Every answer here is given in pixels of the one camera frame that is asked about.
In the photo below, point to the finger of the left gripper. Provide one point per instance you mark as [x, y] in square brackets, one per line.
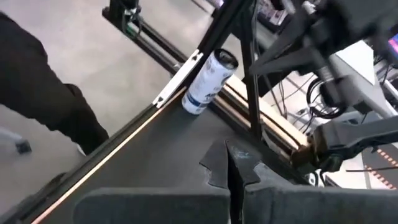
[295, 28]
[292, 54]

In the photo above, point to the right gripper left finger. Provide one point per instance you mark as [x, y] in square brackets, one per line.
[155, 205]

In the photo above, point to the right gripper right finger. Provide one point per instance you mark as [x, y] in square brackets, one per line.
[311, 205]

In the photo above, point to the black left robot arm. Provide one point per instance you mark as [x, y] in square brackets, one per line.
[357, 137]

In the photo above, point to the grey desk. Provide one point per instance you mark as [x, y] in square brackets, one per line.
[357, 62]

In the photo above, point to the computer monitor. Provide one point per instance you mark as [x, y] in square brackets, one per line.
[394, 46]

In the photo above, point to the black orange-striped floor mat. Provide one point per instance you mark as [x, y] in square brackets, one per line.
[382, 161]

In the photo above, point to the grey chair base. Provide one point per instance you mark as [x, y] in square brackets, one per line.
[23, 147]

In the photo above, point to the person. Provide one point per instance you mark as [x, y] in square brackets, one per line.
[37, 77]

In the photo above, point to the black aluminium table frame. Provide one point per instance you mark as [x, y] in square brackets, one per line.
[253, 93]

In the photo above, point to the white corner bracket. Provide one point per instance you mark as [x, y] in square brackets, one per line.
[178, 77]

